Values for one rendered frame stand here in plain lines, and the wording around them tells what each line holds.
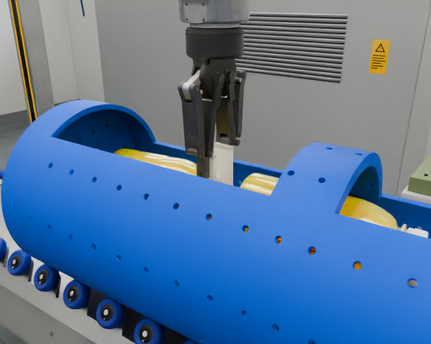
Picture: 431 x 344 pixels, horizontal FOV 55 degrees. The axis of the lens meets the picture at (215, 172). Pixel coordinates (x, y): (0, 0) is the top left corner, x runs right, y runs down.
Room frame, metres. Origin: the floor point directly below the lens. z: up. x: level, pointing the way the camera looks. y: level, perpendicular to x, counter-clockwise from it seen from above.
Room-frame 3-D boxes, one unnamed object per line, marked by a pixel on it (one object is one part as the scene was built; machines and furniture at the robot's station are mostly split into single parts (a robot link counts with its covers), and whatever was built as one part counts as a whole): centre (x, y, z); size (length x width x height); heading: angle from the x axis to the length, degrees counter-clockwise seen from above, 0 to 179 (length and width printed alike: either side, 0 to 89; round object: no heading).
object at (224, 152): (0.58, -0.01, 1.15); 0.03 x 0.01 x 0.07; 57
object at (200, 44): (0.56, 0.00, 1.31); 0.08 x 0.07 x 0.09; 147
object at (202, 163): (0.53, 0.02, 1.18); 0.03 x 0.01 x 0.05; 147
